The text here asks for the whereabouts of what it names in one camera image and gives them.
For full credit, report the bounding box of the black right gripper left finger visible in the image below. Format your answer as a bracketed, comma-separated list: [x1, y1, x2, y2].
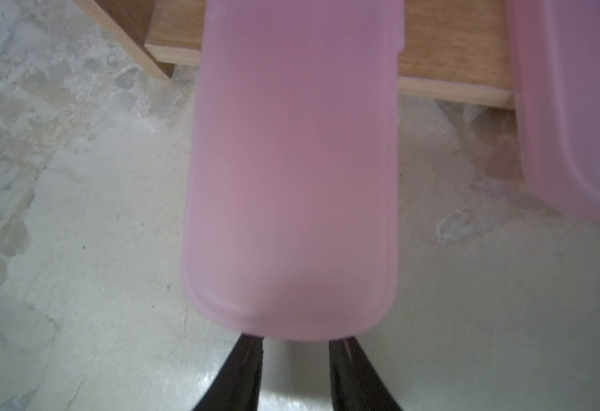
[192, 334, 263, 411]

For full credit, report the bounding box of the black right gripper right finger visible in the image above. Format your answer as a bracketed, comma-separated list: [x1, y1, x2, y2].
[328, 337, 402, 411]

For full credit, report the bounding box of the pink pencil case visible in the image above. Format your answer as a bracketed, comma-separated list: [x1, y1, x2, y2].
[505, 0, 600, 221]
[180, 0, 406, 343]

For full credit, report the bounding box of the wooden three-tier shelf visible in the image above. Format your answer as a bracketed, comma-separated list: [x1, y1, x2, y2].
[80, 1, 514, 109]

